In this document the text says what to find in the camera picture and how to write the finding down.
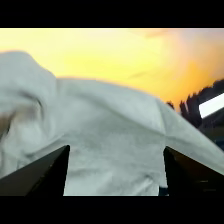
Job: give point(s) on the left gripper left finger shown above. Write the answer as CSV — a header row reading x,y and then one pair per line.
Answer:
x,y
43,176

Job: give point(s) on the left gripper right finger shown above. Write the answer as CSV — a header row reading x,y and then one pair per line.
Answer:
x,y
190,176

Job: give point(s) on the white garment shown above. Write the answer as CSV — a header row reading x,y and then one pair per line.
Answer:
x,y
113,133

